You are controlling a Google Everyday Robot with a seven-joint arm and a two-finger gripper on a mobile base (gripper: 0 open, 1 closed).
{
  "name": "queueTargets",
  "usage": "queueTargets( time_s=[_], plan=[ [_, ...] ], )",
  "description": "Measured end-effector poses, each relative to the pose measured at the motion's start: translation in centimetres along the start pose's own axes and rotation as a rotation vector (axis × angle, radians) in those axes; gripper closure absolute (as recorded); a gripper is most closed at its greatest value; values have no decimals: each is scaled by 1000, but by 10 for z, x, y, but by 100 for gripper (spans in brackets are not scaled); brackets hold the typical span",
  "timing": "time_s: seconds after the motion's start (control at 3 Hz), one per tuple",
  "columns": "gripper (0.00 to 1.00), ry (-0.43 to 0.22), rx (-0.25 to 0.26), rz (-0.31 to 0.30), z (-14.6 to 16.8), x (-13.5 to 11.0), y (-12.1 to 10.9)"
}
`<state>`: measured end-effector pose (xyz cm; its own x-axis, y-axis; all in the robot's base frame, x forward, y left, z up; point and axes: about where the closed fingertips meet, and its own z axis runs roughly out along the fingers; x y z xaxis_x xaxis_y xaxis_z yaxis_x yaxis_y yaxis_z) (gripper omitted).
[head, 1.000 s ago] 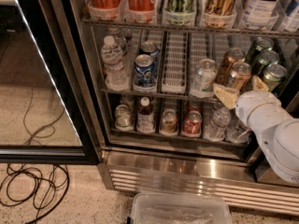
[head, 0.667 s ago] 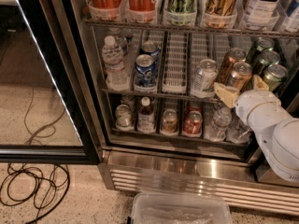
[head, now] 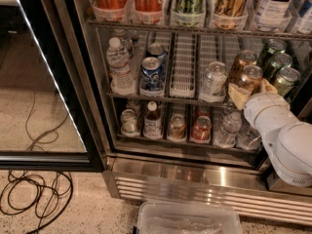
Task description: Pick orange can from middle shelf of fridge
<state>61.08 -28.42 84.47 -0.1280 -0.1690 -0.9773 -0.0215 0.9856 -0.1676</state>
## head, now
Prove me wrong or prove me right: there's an open glass fridge door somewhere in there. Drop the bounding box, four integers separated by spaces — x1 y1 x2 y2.
0 0 105 172

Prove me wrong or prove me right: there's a black cable on floor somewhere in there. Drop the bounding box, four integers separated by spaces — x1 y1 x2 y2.
0 91 74 234

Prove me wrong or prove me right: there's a clear plastic storage bin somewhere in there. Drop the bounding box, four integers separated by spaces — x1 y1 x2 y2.
136 201 243 234

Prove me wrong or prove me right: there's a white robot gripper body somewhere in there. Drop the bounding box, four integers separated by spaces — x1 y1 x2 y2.
244 93 297 137

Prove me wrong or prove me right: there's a clear water bottle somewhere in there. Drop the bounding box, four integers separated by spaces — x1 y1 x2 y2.
106 37 134 95
113 28 134 58

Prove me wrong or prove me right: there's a green soda can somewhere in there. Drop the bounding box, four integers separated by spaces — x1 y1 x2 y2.
257 39 287 67
272 67 300 97
263 53 293 80

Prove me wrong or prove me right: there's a rear clear water bottle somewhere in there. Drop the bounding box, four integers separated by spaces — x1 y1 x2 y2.
113 28 134 58

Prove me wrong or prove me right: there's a blue white bottle top right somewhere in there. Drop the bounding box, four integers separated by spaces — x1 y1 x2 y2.
294 0 312 34

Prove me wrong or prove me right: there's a blue soda can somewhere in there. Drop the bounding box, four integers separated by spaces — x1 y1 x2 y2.
146 42 167 67
141 57 163 91

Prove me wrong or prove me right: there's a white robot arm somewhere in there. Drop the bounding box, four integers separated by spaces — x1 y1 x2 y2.
228 83 312 187

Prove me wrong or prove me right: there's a front green soda can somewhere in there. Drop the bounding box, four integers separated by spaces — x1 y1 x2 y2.
272 67 300 97

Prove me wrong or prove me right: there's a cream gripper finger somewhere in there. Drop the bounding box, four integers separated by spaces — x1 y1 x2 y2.
258 78 278 94
228 83 252 110

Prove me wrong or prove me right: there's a shelf water bottle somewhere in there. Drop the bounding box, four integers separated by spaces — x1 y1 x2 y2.
236 124 261 150
214 111 242 148

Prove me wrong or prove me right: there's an empty white shelf tray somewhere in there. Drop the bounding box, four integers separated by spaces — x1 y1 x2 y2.
170 34 196 98

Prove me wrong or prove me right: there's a red soda can bottom shelf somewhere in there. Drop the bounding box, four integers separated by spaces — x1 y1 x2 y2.
191 116 212 141

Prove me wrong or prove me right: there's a brown drink bottle white cap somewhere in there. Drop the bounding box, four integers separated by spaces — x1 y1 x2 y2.
143 101 162 139

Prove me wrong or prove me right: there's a bottom shelf water bottle left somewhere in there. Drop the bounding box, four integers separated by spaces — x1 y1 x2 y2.
214 111 242 148

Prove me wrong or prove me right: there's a rear blue soda can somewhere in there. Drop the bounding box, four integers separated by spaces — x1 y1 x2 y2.
146 42 167 67

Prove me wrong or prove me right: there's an orange soda can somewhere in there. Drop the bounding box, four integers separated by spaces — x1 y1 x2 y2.
228 50 257 83
235 65 263 93

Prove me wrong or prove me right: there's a front clear water bottle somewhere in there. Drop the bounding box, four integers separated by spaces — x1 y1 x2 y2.
106 37 134 95

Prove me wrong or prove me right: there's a white bottle top shelf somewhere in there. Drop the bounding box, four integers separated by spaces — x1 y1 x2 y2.
255 0 291 19

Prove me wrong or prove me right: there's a rear green soda can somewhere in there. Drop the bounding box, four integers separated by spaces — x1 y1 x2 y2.
257 39 287 67

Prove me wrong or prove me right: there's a gold can bottom shelf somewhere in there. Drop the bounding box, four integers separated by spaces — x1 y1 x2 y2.
169 114 186 139

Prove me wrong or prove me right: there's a front blue soda can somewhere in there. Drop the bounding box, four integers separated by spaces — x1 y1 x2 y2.
141 57 163 91

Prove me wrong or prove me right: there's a middle green soda can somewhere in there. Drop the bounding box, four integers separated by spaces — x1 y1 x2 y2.
263 53 293 80

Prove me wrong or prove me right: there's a white soda can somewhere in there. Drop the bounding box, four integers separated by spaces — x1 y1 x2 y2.
202 61 227 96

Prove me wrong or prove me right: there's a bottom shelf water bottle right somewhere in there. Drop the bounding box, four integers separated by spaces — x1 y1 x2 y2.
236 124 261 150

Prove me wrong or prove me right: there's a pale can bottom left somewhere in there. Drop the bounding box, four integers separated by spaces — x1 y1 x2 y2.
121 109 138 134

